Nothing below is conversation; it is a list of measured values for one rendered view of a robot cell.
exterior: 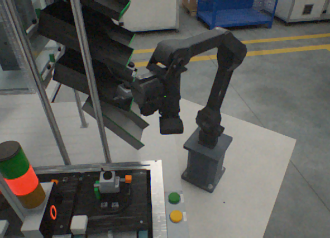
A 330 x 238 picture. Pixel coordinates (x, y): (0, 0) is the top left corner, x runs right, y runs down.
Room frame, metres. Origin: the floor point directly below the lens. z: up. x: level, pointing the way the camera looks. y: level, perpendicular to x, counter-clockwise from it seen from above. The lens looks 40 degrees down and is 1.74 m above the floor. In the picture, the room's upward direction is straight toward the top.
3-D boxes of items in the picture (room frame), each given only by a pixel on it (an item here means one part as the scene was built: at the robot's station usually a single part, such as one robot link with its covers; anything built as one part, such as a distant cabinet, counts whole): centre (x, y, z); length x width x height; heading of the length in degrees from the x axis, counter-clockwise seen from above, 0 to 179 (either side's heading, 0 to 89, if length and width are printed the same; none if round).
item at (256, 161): (0.72, -0.13, 0.84); 0.90 x 0.70 x 0.03; 147
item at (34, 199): (0.31, 0.29, 1.28); 0.05 x 0.05 x 0.05
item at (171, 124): (0.57, -0.01, 1.33); 0.19 x 0.06 x 0.08; 4
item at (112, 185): (0.51, 0.19, 1.06); 0.08 x 0.04 x 0.07; 94
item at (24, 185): (0.31, 0.29, 1.33); 0.05 x 0.05 x 0.05
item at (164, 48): (0.65, -0.10, 1.45); 0.29 x 0.08 x 0.11; 128
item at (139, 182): (0.51, 0.18, 0.96); 0.24 x 0.24 x 0.02; 4
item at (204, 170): (0.70, -0.17, 0.96); 0.15 x 0.15 x 0.20; 57
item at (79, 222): (0.41, 0.27, 0.97); 0.05 x 0.05 x 0.04; 4
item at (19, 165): (0.31, 0.29, 1.38); 0.05 x 0.05 x 0.05
